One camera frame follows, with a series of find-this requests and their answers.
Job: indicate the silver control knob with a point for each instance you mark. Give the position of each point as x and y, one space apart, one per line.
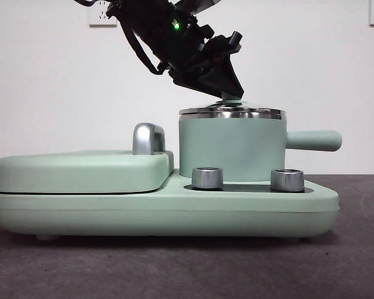
287 180
207 179

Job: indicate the green breakfast machine base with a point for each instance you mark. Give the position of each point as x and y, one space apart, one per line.
174 215

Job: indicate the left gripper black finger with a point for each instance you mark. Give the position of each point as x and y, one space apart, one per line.
226 78
196 79

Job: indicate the green hinged griddle lid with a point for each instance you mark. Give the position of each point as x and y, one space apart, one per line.
81 171

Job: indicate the glass pot lid green knob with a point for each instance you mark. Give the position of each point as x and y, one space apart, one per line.
237 111

